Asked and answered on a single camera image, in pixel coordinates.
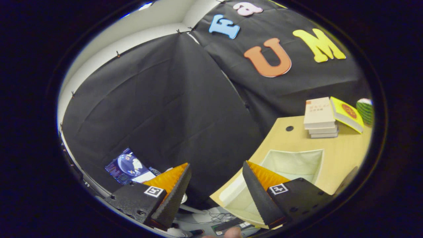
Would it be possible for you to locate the black backdrop cloth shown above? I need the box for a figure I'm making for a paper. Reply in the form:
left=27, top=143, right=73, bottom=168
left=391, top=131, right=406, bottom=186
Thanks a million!
left=61, top=0, right=371, bottom=208

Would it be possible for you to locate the blue printed picture board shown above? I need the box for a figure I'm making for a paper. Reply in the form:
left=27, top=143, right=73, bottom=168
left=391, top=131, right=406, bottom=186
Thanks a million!
left=105, top=148, right=156, bottom=185

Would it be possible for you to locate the beige cover book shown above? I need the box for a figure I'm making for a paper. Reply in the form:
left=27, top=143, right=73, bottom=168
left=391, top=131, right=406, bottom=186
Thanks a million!
left=303, top=97, right=336, bottom=130

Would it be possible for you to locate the white thin book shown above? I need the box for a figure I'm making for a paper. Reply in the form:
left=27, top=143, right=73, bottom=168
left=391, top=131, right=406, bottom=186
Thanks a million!
left=308, top=125, right=339, bottom=135

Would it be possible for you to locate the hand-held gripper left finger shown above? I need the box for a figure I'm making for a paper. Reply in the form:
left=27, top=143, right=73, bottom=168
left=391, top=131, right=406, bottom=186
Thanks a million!
left=104, top=162, right=192, bottom=231

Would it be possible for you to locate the yellow book with red emblem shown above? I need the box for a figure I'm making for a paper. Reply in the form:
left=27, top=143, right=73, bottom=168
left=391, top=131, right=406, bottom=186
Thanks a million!
left=330, top=97, right=365, bottom=134

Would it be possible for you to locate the watermelon slice plush toy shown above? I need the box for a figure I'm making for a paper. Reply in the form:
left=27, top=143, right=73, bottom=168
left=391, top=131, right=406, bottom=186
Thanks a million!
left=356, top=98, right=374, bottom=128

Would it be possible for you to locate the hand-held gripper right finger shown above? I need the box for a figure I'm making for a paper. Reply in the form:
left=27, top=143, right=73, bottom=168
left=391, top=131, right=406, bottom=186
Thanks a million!
left=242, top=161, right=334, bottom=229

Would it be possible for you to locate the blue cover book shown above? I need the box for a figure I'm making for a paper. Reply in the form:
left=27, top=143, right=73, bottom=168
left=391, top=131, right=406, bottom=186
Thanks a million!
left=310, top=132, right=339, bottom=139

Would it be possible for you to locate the cream fabric storage box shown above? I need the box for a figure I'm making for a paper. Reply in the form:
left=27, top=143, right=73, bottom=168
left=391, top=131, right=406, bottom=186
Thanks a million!
left=210, top=149, right=325, bottom=229

